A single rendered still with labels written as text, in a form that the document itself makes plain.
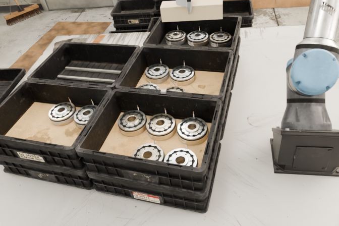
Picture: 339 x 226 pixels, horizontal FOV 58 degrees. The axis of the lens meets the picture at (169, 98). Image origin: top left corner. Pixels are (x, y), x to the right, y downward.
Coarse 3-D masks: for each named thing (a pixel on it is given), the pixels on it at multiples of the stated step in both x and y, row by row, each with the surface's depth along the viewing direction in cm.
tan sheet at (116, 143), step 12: (180, 120) 109; (120, 132) 108; (144, 132) 107; (108, 144) 105; (120, 144) 104; (132, 144) 103; (156, 144) 102; (168, 144) 101; (180, 144) 101; (204, 144) 100
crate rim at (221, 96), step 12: (156, 48) 130; (168, 48) 129; (180, 48) 127; (192, 48) 126; (204, 48) 125; (132, 60) 125; (228, 60) 117; (228, 72) 111; (120, 84) 114; (204, 96) 102; (216, 96) 102
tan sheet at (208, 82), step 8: (144, 72) 135; (200, 72) 130; (208, 72) 129; (216, 72) 129; (144, 80) 130; (168, 80) 128; (200, 80) 126; (208, 80) 125; (216, 80) 124; (160, 88) 125; (184, 88) 123; (192, 88) 122; (200, 88) 122; (208, 88) 121; (216, 88) 120
